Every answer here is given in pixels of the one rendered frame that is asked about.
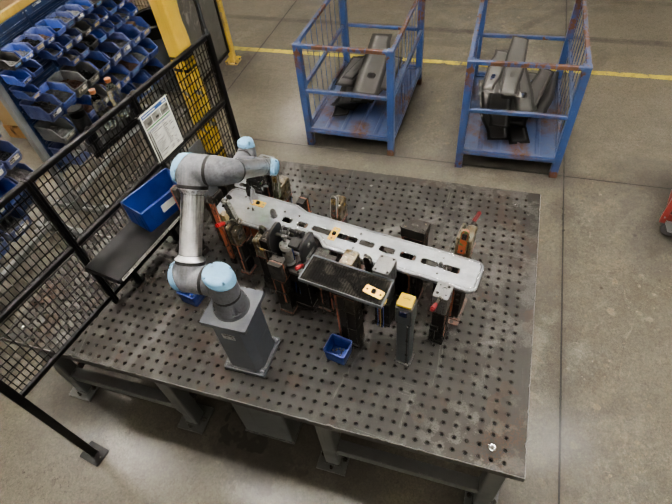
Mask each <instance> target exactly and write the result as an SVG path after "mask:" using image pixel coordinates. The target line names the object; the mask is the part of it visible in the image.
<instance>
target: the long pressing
mask: <svg viewBox="0 0 672 504"><path fill-rule="evenodd" d="M255 194H256V195H257V196H258V197H259V199H258V200H259V201H262V202H266V203H267V204H266V205H265V206H264V208H261V207H258V206H255V205H251V204H250V200H249V199H248V196H247V193H246V190H244V189H240V188H234V189H232V190H230V191H229V192H228V194H227V195H231V196H232V199H231V200H229V201H230V203H231V204H232V206H233V208H234V210H235V212H236V214H237V216H238V217H239V218H241V219H242V222H241V223H242V225H243V226H247V227H250V228H253V229H256V230H258V227H259V225H264V226H265V227H266V228H267V230H269V229H270V228H271V227H272V225H273V224H274V223H275V222H276V221H277V222H280V223H281V226H282V225H285V227H291V228H292V229H299V230H302V231H305V232H308V231H310V232H313V235H314V237H316V238H318V239H319V241H320V243H321V245H322V247H323V248H324V249H327V250H330V251H332V252H336V253H339V254H342V255H343V254H344V252H345V250H346V249H351V250H354V251H357V252H359V253H360V260H361V261H363V259H362V258H363V256H364V254H369V255H371V256H372V260H373V264H374V265H375V263H376V262H377V260H378V258H379V256H380V255H381V254H382V255H386V256H389V257H392V258H395V259H397V272H400V273H403V274H406V275H409V276H412V277H416V278H419V279H422V280H425V281H428V282H432V283H435V284H437V283H438V281H443V282H446V283H450V284H453V285H454V288H453V289H454V290H457V291H460V292H464V293H467V294H471V293H474V292H475V291H476V290H477V288H478V285H479V283H480V280H481V277H482V274H483V272H484V265H483V264H482V263H481V262H480V261H477V260H474V259H470V258H467V257H463V256H460V255H456V254H453V253H449V252H446V251H443V250H439V249H436V248H432V247H429V246H425V245H422V244H418V243H415V242H411V241H408V240H404V239H401V238H397V237H394V236H390V235H387V234H383V233H380V232H376V231H373V230H369V229H366V228H362V227H359V226H355V225H352V224H349V223H345V222H342V221H338V220H335V219H331V218H328V217H324V216H321V215H317V214H314V213H310V212H307V211H306V210H304V209H303V208H302V207H301V206H299V205H296V204H293V203H289V202H286V201H282V200H279V199H275V198H272V197H268V196H265V195H261V194H258V193H255ZM246 196H247V197H246ZM248 207H249V209H247V208H248ZM252 207H253V208H254V211H252ZM272 208H273V209H275V210H276V213H277V217H276V218H271V215H270V210H271V209H272ZM284 211H286V212H284ZM299 215H300V217H299ZM284 218H289V219H292V222H291V223H287V222H283V221H282V220H283V219H284ZM298 222H302V223H306V224H308V226H307V227H306V228H303V227H300V226H297V224H298ZM314 226H316V227H319V228H322V229H326V230H329V231H332V230H333V228H334V227H337V228H341V231H340V232H339V234H343V235H346V236H349V237H353V238H356V239H358V240H357V242H356V243H353V242H350V241H346V240H343V239H340V238H337V237H336V238H335V240H334V241H332V240H329V239H327V237H328V236H329V235H326V234H323V233H320V232H316V231H313V230H312V228H313V227H314ZM361 234H362V235H361ZM361 240H363V241H366V242H370V243H373V244H374V247H373V248H370V247H366V246H363V245H360V244H359V243H360V241H361ZM381 246H383V247H386V248H390V249H393V250H395V252H394V254H390V253H386V252H383V251H380V250H379V249H380V247H381ZM402 252H403V253H407V254H410V255H413V256H415V257H416V258H415V260H410V259H406V258H403V257H400V254H401V253H402ZM443 258H445V259H443ZM422 259H427V260H430V261H433V262H437V265H438V264H439V262H443V267H442V268H440V267H438V266H436V267H433V266H429V265H426V264H423V263H421V261H422ZM445 265H447V266H450V267H454V268H457V269H459V270H460V272H459V273H458V274H456V273H453V272H449V271H446V270H444V269H443V268H444V266H445ZM436 273H438V274H436Z"/></svg>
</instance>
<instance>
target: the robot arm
mask: <svg viewBox="0 0 672 504"><path fill-rule="evenodd" d="M237 144H238V145H237V146H238V150H237V152H236V154H235V156H234V157H233V158H227V157H223V156H217V155H207V154H197V153H192V152H189V153H180V154H178V155H177V156H176V157H175V158H174V160H173V162H172V164H171V169H170V174H171V177H172V180H173V181H174V182H175V183H177V189H178V190H179V191H180V193H181V202H180V235H179V255H178V256H177V257H176V258H175V261H174V262H172V263H171V265H170V266H169V268H170V269H168V281H169V284H170V286H171V287H172V288H173V289H174V290H176V291H180V292H183V293H192V294H198V295H204V296H210V297H212V300H213V312H214V314H215V316H216V317H217V318H218V319H219V320H221V321H223V322H234V321H237V320H239V319H241V318H243V317H244V316H245V315H246V314H247V312H248V311H249V308H250V300H249V297H248V295H247V294H246V293H245V292H244V291H243V290H242V289H240V286H239V284H238V281H237V279H236V275H235V273H234V271H233V270H232V268H231V267H230V266H229V265H228V264H226V263H223V262H213V264H208V265H207V266H206V265H205V262H206V259H205V258H204V257H203V256H202V238H203V213H204V194H205V193H206V192H207V191H208V189H209V186H215V187H216V186H225V185H230V184H235V183H239V182H241V181H242V180H243V179H246V193H247V196H248V199H249V200H250V202H251V204H253V200H258V199H259V197H258V196H257V195H256V194H255V189H254V188H256V189H257V190H259V191H263V187H268V185H266V184H267V182H268V178H267V175H270V176H271V175H277V174H278V172H279V167H280V165H279V161H278V160H277V159H274V158H263V157H257V153H256V149H255V144H254V142H253V139H252V138H251V137H246V136H245V137H241V138H240V139H239V140H238V141H237ZM265 176H266V177H265ZM266 178H267V180H266ZM250 186H251V187H254V188H251V187H250Z"/></svg>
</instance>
